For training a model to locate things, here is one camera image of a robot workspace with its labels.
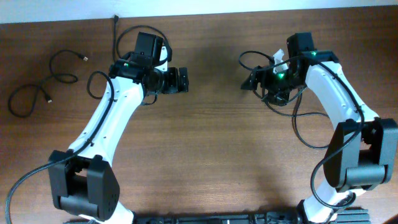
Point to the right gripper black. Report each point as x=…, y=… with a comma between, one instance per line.
x=277, y=96

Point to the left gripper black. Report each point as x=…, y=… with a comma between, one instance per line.
x=173, y=85

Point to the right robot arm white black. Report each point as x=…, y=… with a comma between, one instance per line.
x=360, y=155

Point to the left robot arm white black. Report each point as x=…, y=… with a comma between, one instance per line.
x=82, y=180

